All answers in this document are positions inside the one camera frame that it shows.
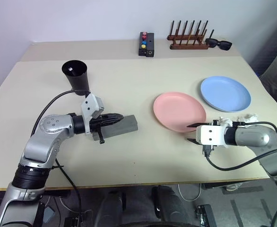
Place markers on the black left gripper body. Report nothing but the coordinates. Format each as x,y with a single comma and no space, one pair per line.
97,124

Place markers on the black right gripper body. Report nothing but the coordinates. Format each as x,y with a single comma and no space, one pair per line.
213,123

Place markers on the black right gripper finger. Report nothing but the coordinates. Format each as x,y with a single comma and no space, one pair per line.
193,140
198,124

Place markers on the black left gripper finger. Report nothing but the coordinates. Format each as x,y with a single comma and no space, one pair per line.
101,136
113,118

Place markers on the grey glasses case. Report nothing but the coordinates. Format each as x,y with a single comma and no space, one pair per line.
126,125

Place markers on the pink plastic plate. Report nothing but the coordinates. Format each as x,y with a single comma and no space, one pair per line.
176,111

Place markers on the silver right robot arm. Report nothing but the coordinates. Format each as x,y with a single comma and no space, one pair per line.
254,137

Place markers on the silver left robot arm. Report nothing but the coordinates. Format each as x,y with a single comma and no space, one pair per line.
51,132

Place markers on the crumpled white paper ball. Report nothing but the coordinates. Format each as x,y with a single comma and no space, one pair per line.
248,118
224,121

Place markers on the blue plastic plate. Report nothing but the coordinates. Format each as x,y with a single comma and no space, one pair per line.
226,93

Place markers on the black plastic cup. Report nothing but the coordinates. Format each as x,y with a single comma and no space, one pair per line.
80,81

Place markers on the dark rounded shape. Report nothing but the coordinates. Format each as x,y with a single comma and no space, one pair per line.
111,208
169,203

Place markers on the black floor device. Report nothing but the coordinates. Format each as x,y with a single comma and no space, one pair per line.
204,215

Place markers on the black sunglasses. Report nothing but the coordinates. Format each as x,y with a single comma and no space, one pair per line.
224,46

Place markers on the brown wooden peg rack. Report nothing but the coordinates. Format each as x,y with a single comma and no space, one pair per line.
188,46

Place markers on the black box with coloured buttons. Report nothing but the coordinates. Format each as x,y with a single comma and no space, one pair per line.
143,43

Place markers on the plain black box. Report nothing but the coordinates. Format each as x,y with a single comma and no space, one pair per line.
150,45

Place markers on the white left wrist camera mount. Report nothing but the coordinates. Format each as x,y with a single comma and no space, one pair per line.
90,106

